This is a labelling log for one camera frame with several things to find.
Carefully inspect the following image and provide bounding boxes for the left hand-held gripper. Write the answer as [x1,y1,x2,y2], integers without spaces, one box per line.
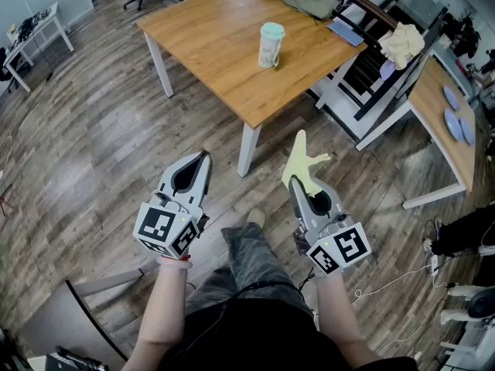
[132,151,213,260]

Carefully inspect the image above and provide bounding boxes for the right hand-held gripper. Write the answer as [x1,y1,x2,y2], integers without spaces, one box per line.
[288,175,373,276]

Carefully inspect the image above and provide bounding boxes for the pale yellow cloth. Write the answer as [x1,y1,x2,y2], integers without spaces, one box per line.
[281,129,332,199]

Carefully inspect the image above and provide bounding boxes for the white drink container green lid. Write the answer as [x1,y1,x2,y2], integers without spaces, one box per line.
[258,22,286,70]

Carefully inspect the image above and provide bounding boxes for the person's right forearm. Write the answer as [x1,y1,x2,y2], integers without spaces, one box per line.
[314,264,382,367]

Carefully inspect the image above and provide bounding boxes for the person's left forearm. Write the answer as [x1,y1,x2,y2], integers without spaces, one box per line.
[121,259,194,371]

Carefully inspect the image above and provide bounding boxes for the light purple cloth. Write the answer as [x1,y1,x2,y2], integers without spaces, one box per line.
[379,57,398,82]

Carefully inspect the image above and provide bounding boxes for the person's beige shoe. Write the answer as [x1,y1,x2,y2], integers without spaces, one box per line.
[246,207,268,230]

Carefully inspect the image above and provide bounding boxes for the person's grey trousers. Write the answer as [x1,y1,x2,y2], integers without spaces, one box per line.
[184,222,315,326]

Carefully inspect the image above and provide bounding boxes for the white power strip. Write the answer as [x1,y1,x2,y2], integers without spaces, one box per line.
[422,237,442,274]

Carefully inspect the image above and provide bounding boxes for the square wooden table white legs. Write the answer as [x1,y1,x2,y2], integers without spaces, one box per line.
[135,0,369,179]

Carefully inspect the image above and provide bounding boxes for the person's black shirt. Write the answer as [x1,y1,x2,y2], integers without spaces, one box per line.
[157,297,419,371]

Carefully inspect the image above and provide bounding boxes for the blue plate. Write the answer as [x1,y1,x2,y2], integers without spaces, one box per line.
[443,107,465,143]
[459,116,476,147]
[442,85,463,113]

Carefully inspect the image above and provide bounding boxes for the blue notebook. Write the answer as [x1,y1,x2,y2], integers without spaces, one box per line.
[326,21,366,48]

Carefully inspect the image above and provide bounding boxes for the pile of cream cloths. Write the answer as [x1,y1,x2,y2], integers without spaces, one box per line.
[377,22,426,71]

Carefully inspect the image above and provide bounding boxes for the grey board with black edge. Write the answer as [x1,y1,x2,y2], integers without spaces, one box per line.
[14,267,160,362]

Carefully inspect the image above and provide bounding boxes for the white desk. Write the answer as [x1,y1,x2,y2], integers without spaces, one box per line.
[2,1,75,94]

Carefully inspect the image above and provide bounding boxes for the black device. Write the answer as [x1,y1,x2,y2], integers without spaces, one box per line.
[43,345,110,371]

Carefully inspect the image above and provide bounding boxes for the red and clear bracelet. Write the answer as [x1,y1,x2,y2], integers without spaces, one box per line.
[155,254,193,271]

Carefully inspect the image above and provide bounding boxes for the white cable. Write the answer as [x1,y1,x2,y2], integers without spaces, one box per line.
[350,259,452,357]

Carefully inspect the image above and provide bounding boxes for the long wooden table white frame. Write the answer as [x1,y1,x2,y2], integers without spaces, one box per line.
[355,49,478,210]

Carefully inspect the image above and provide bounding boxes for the black clutter of cables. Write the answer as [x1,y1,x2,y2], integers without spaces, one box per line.
[6,8,53,43]

